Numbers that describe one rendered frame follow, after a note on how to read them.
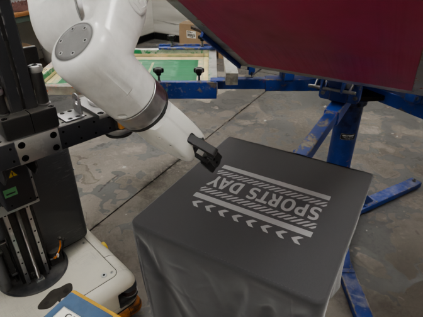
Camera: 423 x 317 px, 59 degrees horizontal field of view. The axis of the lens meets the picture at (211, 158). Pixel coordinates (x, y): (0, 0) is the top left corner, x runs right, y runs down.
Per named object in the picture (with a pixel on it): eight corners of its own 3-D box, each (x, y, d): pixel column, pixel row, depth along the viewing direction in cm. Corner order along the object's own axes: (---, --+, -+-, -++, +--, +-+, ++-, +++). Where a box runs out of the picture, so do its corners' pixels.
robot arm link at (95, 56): (57, -20, 45) (123, -53, 42) (111, 38, 54) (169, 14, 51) (38, 78, 39) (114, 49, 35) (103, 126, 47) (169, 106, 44)
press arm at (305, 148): (250, 257, 87) (252, 238, 84) (228, 248, 90) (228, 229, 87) (359, 92, 179) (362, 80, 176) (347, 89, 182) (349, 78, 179)
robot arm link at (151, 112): (89, 107, 50) (103, 117, 52) (133, 127, 45) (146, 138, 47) (119, 62, 51) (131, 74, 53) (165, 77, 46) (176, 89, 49)
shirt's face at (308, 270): (321, 304, 66) (322, 302, 66) (131, 222, 85) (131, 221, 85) (371, 175, 102) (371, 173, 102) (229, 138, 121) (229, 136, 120)
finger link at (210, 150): (163, 128, 54) (180, 144, 58) (206, 147, 50) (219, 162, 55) (167, 121, 54) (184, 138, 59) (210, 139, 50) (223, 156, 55)
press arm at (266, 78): (95, 91, 178) (93, 79, 175) (98, 87, 183) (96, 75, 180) (355, 91, 178) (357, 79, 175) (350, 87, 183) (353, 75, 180)
